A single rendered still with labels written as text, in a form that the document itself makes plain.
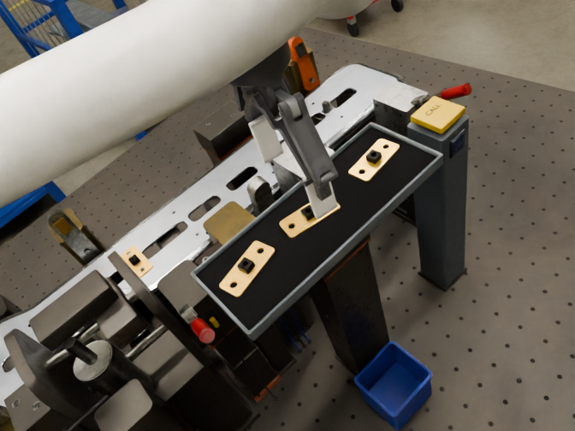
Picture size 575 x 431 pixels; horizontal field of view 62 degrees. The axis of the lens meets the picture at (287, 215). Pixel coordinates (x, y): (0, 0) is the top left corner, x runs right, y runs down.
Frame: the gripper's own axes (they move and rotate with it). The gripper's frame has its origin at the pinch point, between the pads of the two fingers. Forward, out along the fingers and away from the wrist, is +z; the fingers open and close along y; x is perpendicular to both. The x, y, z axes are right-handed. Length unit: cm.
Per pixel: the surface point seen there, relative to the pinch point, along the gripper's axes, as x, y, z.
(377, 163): -12.9, 1.0, 7.6
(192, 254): 17.6, 20.9, 23.5
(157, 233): 21.8, 31.5, 23.8
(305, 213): 0.6, -0.3, 6.7
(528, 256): -43, -5, 54
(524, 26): -202, 132, 124
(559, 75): -178, 88, 124
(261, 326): 13.9, -10.9, 7.7
